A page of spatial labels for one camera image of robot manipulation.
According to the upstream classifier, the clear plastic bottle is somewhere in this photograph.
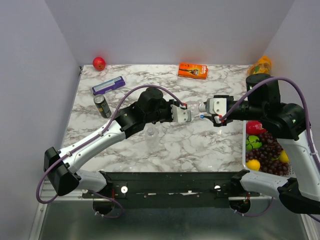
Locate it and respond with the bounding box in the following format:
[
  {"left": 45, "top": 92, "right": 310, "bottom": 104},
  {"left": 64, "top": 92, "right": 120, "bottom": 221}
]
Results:
[
  {"left": 186, "top": 101, "right": 205, "bottom": 118},
  {"left": 144, "top": 126, "right": 160, "bottom": 152}
]

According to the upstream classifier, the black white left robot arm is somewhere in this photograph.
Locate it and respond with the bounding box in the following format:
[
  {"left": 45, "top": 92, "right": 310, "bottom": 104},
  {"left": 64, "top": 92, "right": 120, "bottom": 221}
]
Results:
[{"left": 43, "top": 84, "right": 185, "bottom": 198}]

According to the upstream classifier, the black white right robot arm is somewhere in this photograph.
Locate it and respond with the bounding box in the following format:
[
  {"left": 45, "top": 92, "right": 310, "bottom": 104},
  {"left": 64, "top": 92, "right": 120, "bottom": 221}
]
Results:
[{"left": 198, "top": 73, "right": 320, "bottom": 215}]

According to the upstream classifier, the red dragon fruit toy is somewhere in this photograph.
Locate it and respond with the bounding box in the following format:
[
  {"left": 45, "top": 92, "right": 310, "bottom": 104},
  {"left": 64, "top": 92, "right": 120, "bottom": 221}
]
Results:
[{"left": 245, "top": 120, "right": 267, "bottom": 136}]

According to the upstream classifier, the orange razor box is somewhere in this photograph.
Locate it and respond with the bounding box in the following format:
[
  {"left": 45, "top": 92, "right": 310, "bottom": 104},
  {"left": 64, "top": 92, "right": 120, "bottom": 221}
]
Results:
[{"left": 177, "top": 62, "right": 209, "bottom": 80}]

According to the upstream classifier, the orange snack bag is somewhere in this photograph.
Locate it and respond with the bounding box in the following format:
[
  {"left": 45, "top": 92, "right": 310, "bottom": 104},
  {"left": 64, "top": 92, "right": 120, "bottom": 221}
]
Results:
[{"left": 247, "top": 55, "right": 272, "bottom": 76}]

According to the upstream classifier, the green toy fruit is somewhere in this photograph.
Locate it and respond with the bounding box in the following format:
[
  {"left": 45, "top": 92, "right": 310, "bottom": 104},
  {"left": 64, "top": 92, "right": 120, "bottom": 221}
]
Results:
[{"left": 245, "top": 135, "right": 262, "bottom": 152}]

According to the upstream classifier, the purple white flat box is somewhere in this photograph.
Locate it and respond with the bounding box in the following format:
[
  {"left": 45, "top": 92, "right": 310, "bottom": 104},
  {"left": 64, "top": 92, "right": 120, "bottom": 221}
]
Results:
[{"left": 91, "top": 76, "right": 126, "bottom": 96}]

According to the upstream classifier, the black drink can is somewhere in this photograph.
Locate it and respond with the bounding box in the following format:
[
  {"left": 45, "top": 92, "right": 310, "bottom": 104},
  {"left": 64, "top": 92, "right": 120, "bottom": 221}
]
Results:
[{"left": 93, "top": 94, "right": 112, "bottom": 118}]

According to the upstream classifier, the purple grape bunch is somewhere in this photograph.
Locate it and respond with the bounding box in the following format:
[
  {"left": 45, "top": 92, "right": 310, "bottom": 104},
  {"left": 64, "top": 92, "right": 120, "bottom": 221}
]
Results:
[{"left": 245, "top": 132, "right": 290, "bottom": 176}]

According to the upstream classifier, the yellow lemon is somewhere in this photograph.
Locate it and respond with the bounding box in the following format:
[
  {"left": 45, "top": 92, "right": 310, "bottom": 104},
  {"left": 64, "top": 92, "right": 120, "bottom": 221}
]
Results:
[
  {"left": 278, "top": 150, "right": 290, "bottom": 163},
  {"left": 246, "top": 159, "right": 261, "bottom": 171}
]

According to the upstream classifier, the red apple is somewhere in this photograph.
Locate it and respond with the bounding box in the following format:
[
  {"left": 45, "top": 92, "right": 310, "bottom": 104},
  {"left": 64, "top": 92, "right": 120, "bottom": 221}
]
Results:
[{"left": 92, "top": 56, "right": 106, "bottom": 71}]

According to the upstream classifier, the white plastic basket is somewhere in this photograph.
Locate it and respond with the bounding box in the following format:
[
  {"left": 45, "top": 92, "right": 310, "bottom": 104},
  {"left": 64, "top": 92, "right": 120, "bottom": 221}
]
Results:
[{"left": 243, "top": 120, "right": 295, "bottom": 178}]

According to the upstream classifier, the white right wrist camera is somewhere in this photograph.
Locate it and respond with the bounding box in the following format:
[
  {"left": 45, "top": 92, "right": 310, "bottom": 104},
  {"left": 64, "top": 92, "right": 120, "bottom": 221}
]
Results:
[{"left": 205, "top": 97, "right": 227, "bottom": 116}]

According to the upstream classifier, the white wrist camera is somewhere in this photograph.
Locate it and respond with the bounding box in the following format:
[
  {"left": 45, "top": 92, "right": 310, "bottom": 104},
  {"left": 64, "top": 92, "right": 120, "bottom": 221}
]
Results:
[
  {"left": 205, "top": 97, "right": 227, "bottom": 116},
  {"left": 171, "top": 104, "right": 192, "bottom": 123}
]

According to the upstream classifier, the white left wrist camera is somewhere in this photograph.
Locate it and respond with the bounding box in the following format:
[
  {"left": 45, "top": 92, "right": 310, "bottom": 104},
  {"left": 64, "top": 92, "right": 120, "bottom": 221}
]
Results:
[{"left": 171, "top": 104, "right": 192, "bottom": 123}]

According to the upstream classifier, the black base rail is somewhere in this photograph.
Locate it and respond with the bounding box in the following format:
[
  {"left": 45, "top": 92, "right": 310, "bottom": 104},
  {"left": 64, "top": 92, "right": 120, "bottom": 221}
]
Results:
[{"left": 82, "top": 172, "right": 248, "bottom": 209}]

